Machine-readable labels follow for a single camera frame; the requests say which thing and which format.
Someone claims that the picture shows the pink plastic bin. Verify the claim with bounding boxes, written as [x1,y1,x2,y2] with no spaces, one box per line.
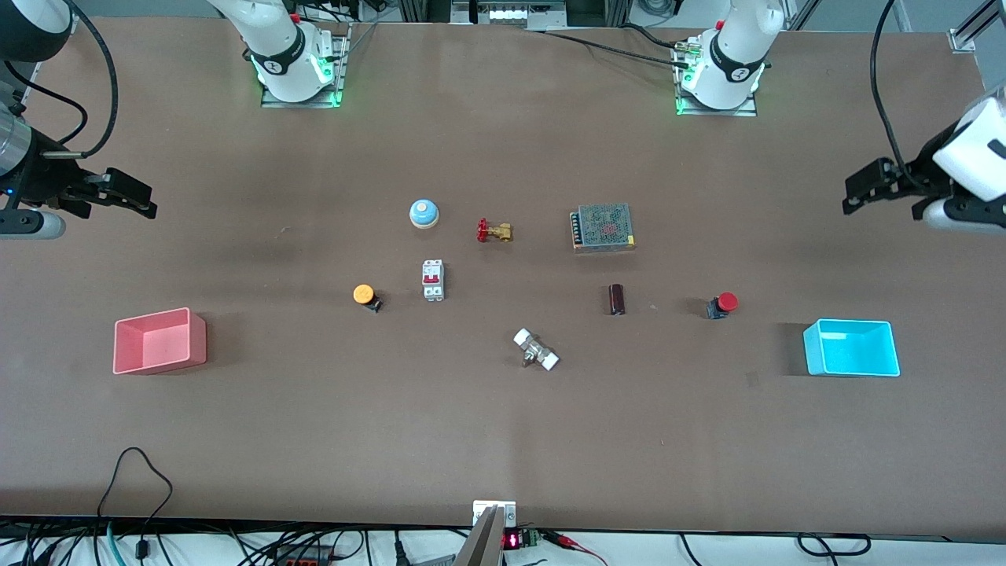
[113,307,207,375]

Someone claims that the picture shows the cyan plastic bin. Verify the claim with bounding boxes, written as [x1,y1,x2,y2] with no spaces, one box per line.
[802,318,901,377]

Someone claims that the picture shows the metal mesh power supply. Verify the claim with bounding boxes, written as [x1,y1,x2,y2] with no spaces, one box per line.
[570,203,637,252]

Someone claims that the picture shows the metal fitting with white caps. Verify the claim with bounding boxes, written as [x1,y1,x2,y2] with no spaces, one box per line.
[512,328,560,371]

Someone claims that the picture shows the grey device with white lights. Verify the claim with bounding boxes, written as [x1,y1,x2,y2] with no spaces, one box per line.
[450,0,568,31]

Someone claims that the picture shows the red alligator clip lead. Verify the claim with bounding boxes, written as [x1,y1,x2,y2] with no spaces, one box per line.
[542,531,608,566]

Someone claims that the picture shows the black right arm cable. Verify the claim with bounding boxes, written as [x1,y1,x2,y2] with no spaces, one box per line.
[3,0,119,160]

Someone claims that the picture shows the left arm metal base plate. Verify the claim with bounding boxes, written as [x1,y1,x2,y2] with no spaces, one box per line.
[676,79,758,118]

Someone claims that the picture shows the aluminium frame post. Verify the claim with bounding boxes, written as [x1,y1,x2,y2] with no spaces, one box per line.
[949,0,1006,53]

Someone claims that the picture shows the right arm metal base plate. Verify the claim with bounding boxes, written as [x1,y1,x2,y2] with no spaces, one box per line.
[261,24,351,108]

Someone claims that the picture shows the black looped cable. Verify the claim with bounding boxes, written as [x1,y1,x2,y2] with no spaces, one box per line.
[97,447,174,560]

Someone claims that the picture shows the long black table cable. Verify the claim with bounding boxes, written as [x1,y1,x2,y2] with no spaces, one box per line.
[531,28,696,68]

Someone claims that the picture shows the black coiled cable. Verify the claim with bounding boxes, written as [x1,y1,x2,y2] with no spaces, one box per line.
[797,533,872,557]

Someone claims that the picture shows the aluminium camera mount pole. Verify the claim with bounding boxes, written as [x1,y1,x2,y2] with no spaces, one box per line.
[454,501,517,566]

